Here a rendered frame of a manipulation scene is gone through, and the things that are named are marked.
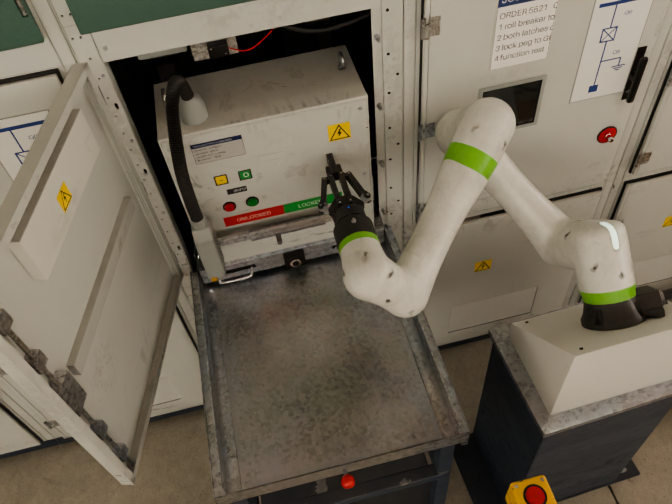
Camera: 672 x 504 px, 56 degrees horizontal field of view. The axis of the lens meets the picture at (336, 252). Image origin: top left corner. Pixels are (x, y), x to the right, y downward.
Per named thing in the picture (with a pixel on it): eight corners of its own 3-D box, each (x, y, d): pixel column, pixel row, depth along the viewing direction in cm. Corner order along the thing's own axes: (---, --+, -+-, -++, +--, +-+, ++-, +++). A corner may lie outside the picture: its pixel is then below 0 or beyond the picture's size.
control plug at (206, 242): (226, 275, 165) (211, 232, 152) (208, 279, 165) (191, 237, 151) (223, 253, 170) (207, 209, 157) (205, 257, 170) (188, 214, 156)
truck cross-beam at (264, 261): (384, 241, 186) (384, 228, 181) (204, 284, 182) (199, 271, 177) (379, 229, 189) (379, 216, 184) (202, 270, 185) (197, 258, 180)
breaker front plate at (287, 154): (374, 233, 182) (367, 100, 145) (210, 272, 178) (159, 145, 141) (373, 230, 183) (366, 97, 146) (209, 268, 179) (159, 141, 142)
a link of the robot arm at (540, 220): (578, 241, 176) (450, 101, 165) (615, 244, 160) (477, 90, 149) (547, 275, 175) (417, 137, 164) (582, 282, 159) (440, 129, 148)
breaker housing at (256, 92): (375, 230, 183) (368, 94, 145) (207, 269, 179) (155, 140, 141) (336, 122, 215) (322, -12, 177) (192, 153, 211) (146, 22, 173)
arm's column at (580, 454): (570, 404, 240) (622, 295, 183) (614, 481, 221) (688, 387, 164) (471, 435, 236) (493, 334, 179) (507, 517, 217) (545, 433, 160)
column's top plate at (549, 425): (624, 291, 184) (626, 287, 183) (695, 389, 164) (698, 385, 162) (487, 332, 179) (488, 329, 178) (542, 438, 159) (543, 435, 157)
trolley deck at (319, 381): (468, 441, 154) (470, 431, 149) (219, 506, 149) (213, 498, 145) (391, 238, 196) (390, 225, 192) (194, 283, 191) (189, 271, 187)
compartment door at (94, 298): (107, 484, 150) (-77, 315, 92) (163, 272, 189) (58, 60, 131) (135, 485, 149) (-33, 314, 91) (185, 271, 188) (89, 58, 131)
